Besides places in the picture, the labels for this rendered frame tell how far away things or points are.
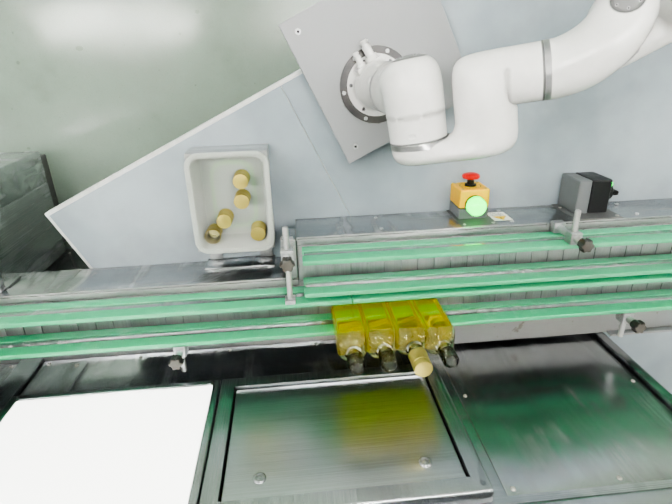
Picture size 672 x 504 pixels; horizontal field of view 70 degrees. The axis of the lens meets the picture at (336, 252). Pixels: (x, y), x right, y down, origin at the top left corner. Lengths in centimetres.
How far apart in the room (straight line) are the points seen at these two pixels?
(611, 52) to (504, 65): 13
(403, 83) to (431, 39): 35
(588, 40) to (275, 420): 81
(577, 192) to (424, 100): 57
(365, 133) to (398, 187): 16
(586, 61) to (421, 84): 22
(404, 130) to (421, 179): 40
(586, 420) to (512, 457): 20
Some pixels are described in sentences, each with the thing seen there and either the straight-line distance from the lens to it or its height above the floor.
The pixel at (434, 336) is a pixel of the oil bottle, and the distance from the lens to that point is 95.
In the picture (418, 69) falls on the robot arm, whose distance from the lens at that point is 78.
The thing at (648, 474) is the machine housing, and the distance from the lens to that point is 106.
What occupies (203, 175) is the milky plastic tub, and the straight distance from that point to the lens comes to 112.
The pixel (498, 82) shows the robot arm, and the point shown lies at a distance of 77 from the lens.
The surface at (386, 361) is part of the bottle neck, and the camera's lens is 89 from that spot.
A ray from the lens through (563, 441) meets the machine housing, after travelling 106.
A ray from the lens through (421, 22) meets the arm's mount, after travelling 111.
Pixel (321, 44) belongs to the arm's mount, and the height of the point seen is 78.
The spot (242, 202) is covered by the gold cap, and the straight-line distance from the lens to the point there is 108.
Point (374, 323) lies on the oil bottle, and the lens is 96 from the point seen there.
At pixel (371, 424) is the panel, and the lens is 97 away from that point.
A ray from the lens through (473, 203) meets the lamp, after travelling 112.
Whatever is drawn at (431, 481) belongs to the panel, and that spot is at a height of 129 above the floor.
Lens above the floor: 185
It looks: 66 degrees down
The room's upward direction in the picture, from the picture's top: 166 degrees clockwise
